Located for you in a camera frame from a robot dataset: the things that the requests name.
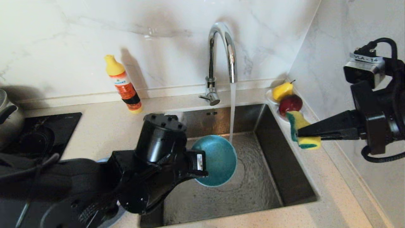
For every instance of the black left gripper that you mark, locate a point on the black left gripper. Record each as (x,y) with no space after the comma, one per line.
(177,166)

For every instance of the black induction cooktop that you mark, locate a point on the black induction cooktop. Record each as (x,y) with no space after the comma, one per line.
(47,133)

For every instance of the orange dish soap bottle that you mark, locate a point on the orange dish soap bottle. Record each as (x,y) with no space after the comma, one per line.
(121,82)

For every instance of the yellow pear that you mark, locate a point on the yellow pear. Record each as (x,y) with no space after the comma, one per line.
(281,91)

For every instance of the teal plastic bowl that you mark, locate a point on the teal plastic bowl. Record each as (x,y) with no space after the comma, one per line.
(218,161)

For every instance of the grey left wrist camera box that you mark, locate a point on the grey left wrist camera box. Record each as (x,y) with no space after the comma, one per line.
(177,116)

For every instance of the stainless steel sink basin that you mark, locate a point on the stainless steel sink basin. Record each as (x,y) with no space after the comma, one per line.
(253,190)

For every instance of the small white fruit dish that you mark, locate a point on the small white fruit dish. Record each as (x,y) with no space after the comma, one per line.
(268,96)

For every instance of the steel cooking pot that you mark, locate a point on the steel cooking pot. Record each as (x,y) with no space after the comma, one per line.
(9,120)

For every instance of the dark red apple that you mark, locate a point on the dark red apple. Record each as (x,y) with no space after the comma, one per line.
(289,103)

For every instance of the yellow green sponge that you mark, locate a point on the yellow green sponge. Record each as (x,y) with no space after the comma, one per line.
(299,122)

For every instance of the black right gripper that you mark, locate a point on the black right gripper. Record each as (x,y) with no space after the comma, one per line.
(379,126)

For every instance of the blue round plate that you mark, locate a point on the blue round plate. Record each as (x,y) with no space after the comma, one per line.
(115,221)

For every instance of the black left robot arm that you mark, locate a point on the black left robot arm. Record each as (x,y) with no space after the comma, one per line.
(63,180)

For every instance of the chrome gooseneck faucet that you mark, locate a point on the chrome gooseneck faucet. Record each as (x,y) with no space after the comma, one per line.
(232,53)

